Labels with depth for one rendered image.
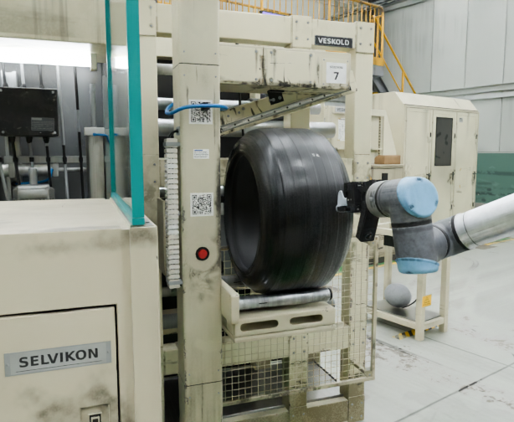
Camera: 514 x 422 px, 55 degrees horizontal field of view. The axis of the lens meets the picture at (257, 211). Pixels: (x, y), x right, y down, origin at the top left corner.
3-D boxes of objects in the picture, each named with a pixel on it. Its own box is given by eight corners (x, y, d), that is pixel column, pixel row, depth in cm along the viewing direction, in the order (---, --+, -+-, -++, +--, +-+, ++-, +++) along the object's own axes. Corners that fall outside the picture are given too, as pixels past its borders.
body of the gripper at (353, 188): (366, 182, 136) (392, 179, 124) (367, 214, 136) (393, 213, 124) (341, 182, 133) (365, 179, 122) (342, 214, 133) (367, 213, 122)
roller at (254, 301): (235, 312, 157) (234, 299, 156) (231, 309, 161) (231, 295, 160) (332, 301, 168) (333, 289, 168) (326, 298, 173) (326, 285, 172)
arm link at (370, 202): (407, 216, 120) (372, 218, 117) (395, 217, 125) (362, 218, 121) (405, 180, 120) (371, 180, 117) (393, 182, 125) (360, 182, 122)
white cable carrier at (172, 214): (169, 288, 158) (166, 138, 152) (167, 285, 162) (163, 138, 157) (182, 287, 159) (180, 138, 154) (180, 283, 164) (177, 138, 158)
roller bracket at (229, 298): (231, 326, 153) (230, 295, 152) (201, 291, 190) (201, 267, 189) (241, 324, 154) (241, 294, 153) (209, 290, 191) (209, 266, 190)
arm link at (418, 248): (451, 268, 114) (444, 214, 114) (428, 279, 106) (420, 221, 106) (414, 268, 121) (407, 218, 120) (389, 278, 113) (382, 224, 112)
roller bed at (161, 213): (164, 275, 195) (162, 200, 192) (158, 267, 209) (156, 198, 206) (213, 271, 202) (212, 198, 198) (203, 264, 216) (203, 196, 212)
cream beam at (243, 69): (204, 83, 179) (204, 41, 177) (190, 91, 202) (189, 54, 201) (352, 90, 199) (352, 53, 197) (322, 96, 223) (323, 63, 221)
